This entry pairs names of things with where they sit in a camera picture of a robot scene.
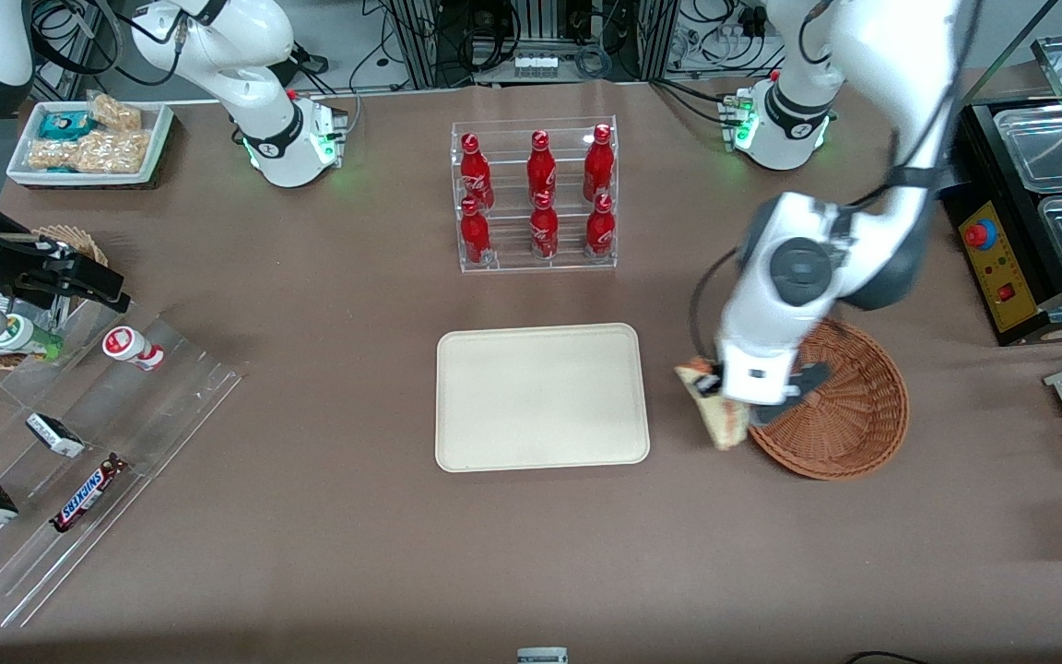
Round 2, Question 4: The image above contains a red cola bottle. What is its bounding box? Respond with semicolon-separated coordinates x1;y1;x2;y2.
585;194;616;258
529;191;561;261
460;197;493;267
460;134;495;211
527;130;558;206
584;124;616;202

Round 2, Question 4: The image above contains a snickers chocolate bar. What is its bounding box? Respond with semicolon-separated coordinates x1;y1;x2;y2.
50;454;129;534

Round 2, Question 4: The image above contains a peanut brittle snack bag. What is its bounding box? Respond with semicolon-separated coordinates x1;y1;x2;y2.
29;129;152;175
87;92;143;132

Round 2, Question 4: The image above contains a black food warmer yellow panel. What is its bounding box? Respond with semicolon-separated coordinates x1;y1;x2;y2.
941;97;1062;348

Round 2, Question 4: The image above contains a clear acrylic stepped display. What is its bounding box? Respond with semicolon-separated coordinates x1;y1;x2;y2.
0;304;246;628

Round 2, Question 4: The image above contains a green white drink bottle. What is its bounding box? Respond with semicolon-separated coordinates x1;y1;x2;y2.
0;314;65;362

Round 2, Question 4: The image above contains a round brown wicker basket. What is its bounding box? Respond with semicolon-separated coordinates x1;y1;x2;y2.
745;318;910;481

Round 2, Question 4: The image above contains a white snack box tray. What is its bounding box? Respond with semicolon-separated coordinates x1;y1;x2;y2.
7;100;174;191

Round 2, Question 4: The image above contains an aluminium frame equipment rack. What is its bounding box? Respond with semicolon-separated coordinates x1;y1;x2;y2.
383;0;679;89

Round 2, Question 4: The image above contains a teal snack packet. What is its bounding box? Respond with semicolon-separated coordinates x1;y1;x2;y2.
38;111;95;142

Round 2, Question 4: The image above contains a cream plastic serving tray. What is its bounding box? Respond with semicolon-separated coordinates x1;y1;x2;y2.
435;323;652;474

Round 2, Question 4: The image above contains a white yogurt bottle red cap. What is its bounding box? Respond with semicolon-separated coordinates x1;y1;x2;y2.
102;326;166;373

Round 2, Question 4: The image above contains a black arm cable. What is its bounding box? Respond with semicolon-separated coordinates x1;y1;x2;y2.
687;247;746;370

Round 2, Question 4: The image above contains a clear acrylic bottle rack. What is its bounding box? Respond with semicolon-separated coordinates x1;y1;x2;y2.
450;115;620;274

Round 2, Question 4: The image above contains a triangle sandwich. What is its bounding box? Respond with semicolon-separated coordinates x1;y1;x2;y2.
674;358;751;453

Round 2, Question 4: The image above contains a small brown wicker basket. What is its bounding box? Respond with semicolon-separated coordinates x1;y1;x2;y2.
0;224;110;372

